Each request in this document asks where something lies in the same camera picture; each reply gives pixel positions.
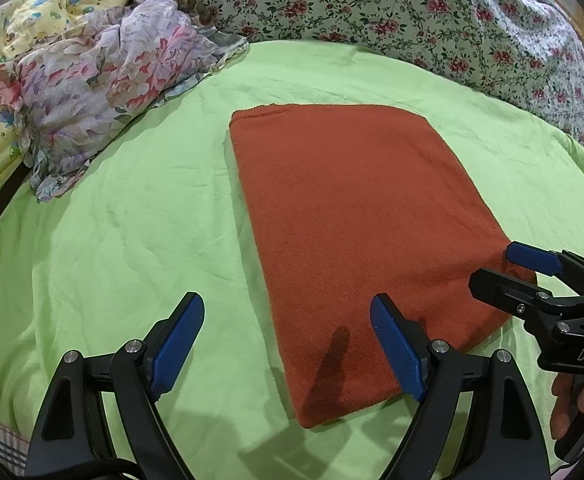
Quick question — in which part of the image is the light green bed sheet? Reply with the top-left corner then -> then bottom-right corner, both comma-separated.
0,40 -> 584,480

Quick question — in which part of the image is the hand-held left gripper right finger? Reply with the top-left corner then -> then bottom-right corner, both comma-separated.
369,293 -> 553,480

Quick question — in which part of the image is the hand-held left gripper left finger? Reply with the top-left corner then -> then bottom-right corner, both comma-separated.
24,291 -> 206,480

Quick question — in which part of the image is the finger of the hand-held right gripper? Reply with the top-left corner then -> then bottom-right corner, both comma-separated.
506,241 -> 584,297
468,267 -> 584,325

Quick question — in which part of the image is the red rose floral quilt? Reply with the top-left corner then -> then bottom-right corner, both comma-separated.
136,0 -> 584,146

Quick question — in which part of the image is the rust-orange towel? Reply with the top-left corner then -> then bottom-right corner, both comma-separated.
229,103 -> 538,430

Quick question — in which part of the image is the pale floral ruffled cloth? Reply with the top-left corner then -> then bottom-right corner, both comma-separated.
0,0 -> 250,204

